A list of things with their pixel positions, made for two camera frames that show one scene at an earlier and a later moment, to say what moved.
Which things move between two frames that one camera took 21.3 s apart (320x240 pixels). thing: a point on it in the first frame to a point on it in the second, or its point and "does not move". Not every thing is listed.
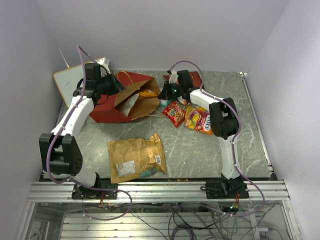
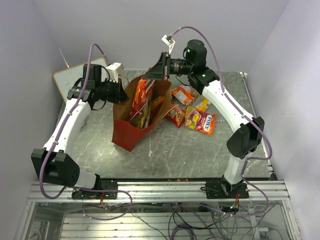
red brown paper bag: x=139 y=95 to x=125 y=133
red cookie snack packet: x=175 y=113 does not move
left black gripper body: x=108 y=84 does not move
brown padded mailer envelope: x=133 y=158 to x=149 y=111
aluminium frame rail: x=158 y=192 does not move
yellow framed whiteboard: x=67 y=80 does not move
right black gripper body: x=172 y=90 to x=174 y=66
